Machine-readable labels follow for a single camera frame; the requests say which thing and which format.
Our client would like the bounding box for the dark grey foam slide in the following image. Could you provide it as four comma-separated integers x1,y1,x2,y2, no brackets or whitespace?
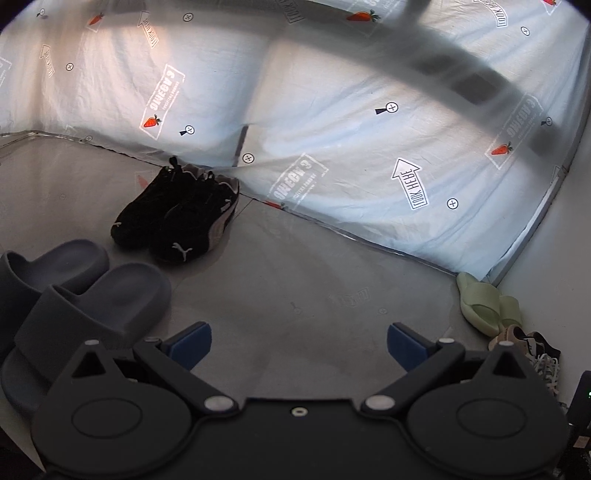
0,263,172,415
0,239,110,352

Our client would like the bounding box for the light green foam slide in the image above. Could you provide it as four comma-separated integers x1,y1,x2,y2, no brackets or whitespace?
496,294,524,331
456,271,505,337

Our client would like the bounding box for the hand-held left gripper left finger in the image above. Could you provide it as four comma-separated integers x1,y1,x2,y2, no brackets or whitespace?
69,322,241,416

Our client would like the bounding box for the black suede sneaker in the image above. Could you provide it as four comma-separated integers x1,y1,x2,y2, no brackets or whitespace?
111,156,206,250
150,168,241,266

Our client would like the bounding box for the beige lace-up sneaker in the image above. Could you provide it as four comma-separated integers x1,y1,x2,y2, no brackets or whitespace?
526,351,562,398
488,324,561,366

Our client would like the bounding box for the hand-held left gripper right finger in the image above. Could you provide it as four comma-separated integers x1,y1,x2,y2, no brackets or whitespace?
360,322,532,416

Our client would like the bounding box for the white printed sheet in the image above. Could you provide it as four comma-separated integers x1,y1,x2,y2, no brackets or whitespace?
0,0,587,283

